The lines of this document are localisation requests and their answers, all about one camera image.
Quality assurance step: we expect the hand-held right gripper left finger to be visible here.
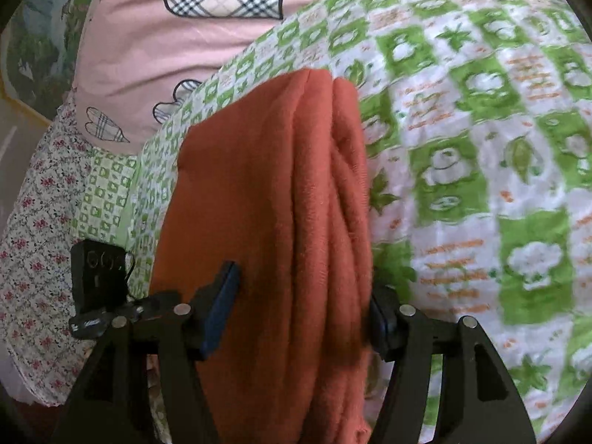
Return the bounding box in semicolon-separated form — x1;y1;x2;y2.
51;261;242;444

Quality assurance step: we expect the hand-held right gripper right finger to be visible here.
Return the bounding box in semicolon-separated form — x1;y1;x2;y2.
367;284;537;444

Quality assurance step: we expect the orange knit sweater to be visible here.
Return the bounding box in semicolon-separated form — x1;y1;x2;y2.
149;68;377;444

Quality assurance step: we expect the floral bed sheet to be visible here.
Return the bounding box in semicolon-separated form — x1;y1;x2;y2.
0;97;153;408

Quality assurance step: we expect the pink heart print quilt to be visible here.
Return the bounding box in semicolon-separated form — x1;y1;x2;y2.
69;0;384;153

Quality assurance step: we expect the framed landscape painting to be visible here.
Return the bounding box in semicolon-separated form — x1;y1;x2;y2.
0;0;109;123

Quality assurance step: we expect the green checkered blanket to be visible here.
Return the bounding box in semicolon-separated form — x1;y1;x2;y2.
76;0;592;444

